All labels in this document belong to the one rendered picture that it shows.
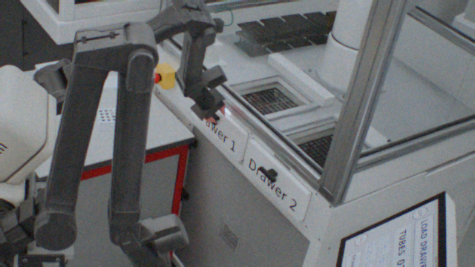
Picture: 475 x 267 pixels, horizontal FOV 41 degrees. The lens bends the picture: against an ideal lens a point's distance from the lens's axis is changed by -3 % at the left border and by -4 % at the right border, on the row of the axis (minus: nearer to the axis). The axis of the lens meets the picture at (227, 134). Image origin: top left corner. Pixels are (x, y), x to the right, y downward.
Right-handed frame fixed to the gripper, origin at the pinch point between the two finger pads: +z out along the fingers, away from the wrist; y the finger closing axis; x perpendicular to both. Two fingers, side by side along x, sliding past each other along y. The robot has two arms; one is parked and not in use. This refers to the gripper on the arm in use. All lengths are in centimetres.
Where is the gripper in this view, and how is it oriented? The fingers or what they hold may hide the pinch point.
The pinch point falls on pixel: (219, 117)
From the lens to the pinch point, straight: 213.4
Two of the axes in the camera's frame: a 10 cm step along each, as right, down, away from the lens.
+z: 4.1, 4.9, 7.7
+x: -5.3, -5.6, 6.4
